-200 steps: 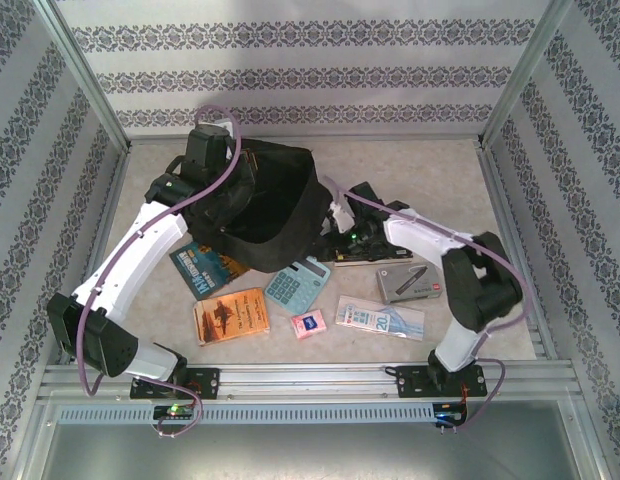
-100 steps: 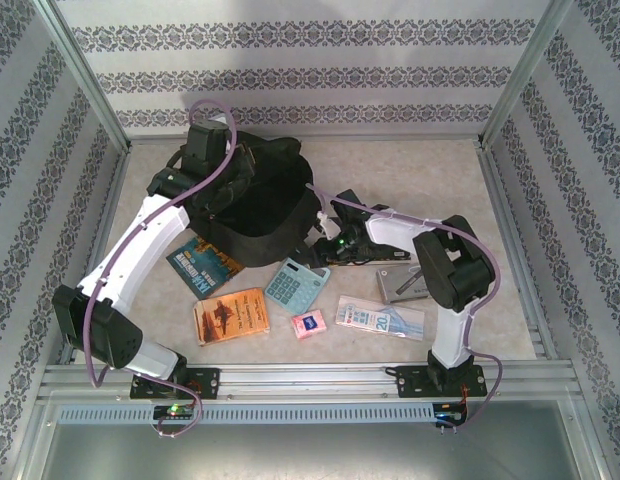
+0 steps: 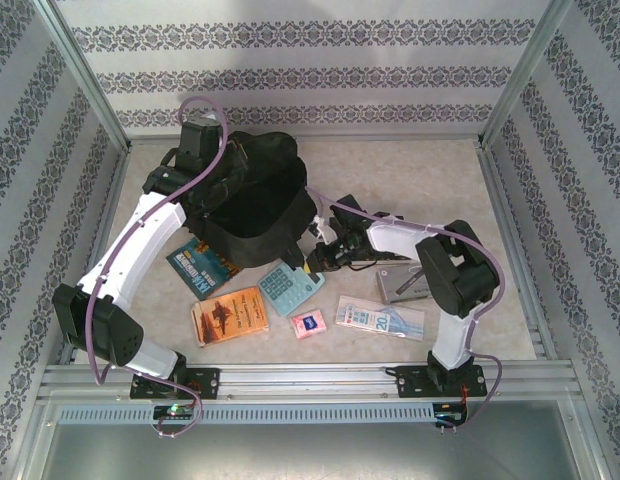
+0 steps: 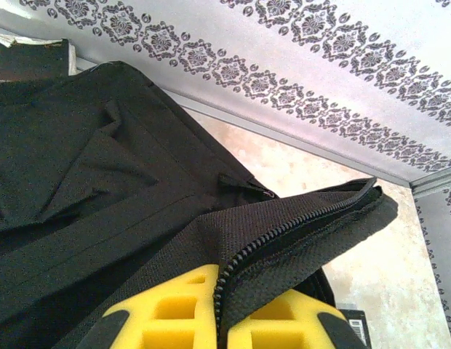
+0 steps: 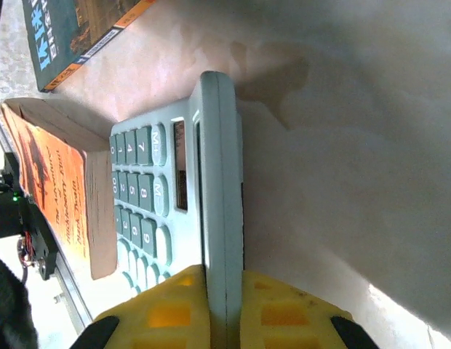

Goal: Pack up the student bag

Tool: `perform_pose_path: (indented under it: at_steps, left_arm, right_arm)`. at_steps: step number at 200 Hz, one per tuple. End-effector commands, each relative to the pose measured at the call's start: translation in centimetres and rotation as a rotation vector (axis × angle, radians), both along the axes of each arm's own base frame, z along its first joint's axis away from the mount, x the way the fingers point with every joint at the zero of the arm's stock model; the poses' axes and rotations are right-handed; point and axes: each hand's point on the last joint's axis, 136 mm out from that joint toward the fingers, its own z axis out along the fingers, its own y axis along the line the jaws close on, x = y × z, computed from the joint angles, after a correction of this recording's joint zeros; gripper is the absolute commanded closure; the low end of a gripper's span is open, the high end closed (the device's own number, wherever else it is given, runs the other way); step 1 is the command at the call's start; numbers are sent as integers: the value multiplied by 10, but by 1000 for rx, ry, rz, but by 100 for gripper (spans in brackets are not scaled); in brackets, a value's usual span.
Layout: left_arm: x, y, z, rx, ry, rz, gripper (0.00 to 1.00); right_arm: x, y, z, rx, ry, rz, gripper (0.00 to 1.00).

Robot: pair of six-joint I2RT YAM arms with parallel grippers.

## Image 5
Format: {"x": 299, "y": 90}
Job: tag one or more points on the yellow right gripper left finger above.
{"x": 163, "y": 309}

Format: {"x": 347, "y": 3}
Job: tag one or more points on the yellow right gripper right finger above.
{"x": 283, "y": 320}

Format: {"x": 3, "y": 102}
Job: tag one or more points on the light blue calculator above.
{"x": 211, "y": 163}

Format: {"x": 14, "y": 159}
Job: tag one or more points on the orange Huckleberry Finn book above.
{"x": 58, "y": 174}

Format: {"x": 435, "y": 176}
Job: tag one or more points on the teal and brown book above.
{"x": 65, "y": 32}

